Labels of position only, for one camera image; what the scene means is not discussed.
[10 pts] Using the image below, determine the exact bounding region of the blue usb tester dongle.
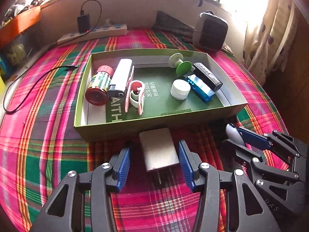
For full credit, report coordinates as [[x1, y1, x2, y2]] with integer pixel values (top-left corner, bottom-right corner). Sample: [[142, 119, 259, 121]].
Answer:
[[186, 74, 215, 103]]

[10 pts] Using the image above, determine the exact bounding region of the pink clip front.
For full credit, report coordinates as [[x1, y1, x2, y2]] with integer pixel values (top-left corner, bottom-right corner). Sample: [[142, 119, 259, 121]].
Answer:
[[129, 80, 145, 115]]

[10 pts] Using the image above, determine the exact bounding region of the pink clip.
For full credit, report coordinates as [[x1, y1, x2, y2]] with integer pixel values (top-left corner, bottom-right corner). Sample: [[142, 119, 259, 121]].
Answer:
[[125, 66, 135, 113], [129, 80, 145, 115]]

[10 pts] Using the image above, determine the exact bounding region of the black rectangular remote device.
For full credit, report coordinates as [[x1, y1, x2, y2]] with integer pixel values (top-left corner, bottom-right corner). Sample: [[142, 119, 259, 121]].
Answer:
[[192, 62, 223, 92]]

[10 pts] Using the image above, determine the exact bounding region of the silver black lighter bar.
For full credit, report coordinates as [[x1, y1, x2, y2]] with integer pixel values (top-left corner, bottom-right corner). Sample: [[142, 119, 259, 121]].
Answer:
[[107, 59, 132, 97]]

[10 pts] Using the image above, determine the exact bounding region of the green white spool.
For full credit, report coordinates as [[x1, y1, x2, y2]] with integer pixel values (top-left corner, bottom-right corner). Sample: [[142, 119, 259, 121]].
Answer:
[[169, 53, 192, 76]]

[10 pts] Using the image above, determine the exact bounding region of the black round key fob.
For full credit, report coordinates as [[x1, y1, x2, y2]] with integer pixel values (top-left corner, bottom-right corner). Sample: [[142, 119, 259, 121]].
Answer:
[[225, 123, 246, 147]]

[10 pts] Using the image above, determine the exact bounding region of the green cardboard box tray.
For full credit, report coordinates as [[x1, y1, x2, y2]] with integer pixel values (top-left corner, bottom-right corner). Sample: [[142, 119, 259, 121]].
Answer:
[[73, 49, 247, 142]]

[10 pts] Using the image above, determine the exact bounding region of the plaid pink green tablecloth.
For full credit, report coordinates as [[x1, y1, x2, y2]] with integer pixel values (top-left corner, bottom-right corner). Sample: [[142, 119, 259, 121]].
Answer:
[[0, 27, 290, 232]]

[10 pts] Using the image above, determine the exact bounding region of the cream patterned curtain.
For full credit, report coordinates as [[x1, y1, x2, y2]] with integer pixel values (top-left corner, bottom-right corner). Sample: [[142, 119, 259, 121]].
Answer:
[[243, 0, 300, 85]]

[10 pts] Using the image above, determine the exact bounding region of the small black grey heater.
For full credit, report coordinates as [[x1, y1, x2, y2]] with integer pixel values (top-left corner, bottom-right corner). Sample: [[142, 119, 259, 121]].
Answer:
[[193, 10, 228, 52]]

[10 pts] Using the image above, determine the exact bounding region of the white power strip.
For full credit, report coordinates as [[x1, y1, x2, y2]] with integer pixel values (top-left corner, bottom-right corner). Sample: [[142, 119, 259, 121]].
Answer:
[[57, 24, 127, 45]]

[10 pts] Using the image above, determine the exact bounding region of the dark folded cloth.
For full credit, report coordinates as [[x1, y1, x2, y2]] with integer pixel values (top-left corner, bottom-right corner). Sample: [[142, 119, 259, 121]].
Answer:
[[152, 10, 194, 44]]

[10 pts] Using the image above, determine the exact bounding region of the black charger brick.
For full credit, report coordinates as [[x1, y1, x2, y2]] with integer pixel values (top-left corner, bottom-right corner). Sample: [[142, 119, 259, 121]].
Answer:
[[77, 14, 91, 34]]

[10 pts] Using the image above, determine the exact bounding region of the orange storage tray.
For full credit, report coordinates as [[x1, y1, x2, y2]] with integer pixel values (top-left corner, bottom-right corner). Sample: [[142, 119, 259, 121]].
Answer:
[[0, 6, 41, 48]]

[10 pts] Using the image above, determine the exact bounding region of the black charger cable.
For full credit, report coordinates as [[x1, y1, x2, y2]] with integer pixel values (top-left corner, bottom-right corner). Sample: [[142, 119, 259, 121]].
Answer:
[[3, 0, 103, 114]]

